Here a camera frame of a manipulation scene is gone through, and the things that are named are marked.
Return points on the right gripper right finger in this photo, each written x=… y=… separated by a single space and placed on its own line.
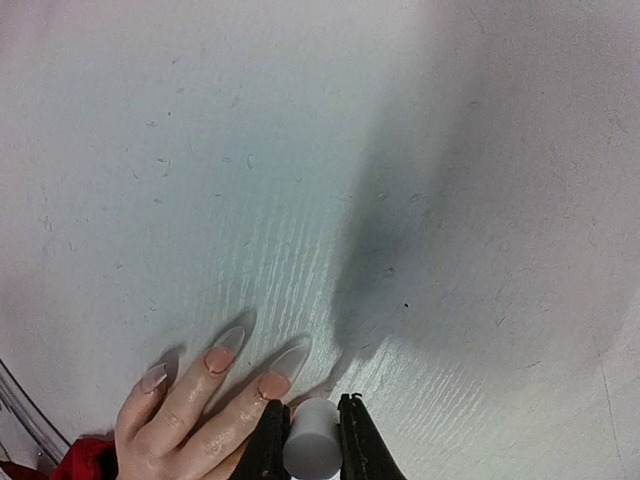
x=365 y=454

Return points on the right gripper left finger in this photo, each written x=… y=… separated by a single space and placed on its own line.
x=263 y=457

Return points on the white nail polish cap brush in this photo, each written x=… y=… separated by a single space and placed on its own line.
x=313 y=449

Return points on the red sleeve forearm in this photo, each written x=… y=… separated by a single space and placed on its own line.
x=87 y=459

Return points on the mannequin hand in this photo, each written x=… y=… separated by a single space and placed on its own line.
x=173 y=430

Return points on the aluminium table frame rail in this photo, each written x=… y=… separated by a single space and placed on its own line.
x=27 y=434

